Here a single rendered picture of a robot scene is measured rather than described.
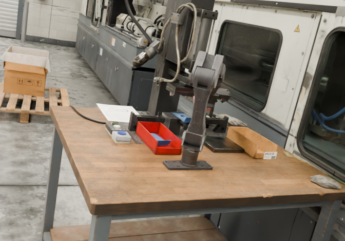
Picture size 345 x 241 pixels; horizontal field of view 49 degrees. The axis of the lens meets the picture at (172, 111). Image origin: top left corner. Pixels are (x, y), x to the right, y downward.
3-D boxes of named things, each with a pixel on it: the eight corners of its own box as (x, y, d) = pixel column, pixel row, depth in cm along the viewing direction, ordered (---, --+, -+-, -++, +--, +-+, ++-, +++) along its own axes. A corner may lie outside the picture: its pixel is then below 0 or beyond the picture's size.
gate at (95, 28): (86, 26, 791) (91, -13, 771) (91, 27, 795) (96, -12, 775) (93, 31, 714) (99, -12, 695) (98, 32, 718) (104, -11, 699)
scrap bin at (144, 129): (154, 154, 157) (157, 141, 156) (135, 133, 179) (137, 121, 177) (180, 154, 163) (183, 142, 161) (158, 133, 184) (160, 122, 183)
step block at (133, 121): (129, 131, 180) (132, 113, 178) (128, 128, 183) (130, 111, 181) (142, 131, 183) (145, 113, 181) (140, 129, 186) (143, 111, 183)
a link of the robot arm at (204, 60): (208, 61, 165) (197, 48, 136) (228, 66, 164) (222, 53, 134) (201, 89, 166) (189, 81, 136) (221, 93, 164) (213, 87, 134)
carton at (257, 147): (253, 160, 176) (257, 145, 174) (225, 140, 198) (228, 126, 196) (275, 160, 182) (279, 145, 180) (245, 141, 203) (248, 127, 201)
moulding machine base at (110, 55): (73, 50, 990) (77, 12, 966) (111, 56, 1030) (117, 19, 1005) (122, 118, 502) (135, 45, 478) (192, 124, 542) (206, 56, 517)
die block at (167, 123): (167, 134, 185) (169, 120, 183) (159, 128, 194) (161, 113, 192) (202, 136, 194) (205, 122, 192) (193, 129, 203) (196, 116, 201)
